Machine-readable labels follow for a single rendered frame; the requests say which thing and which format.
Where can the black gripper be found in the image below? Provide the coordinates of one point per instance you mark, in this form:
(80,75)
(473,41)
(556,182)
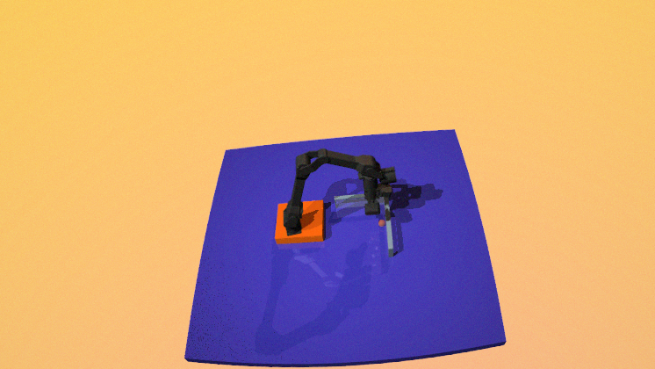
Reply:
(373,207)

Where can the clear low corner walls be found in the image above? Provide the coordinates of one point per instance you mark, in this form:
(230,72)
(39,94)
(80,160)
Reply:
(344,203)

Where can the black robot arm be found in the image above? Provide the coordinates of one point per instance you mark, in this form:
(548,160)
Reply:
(368,169)

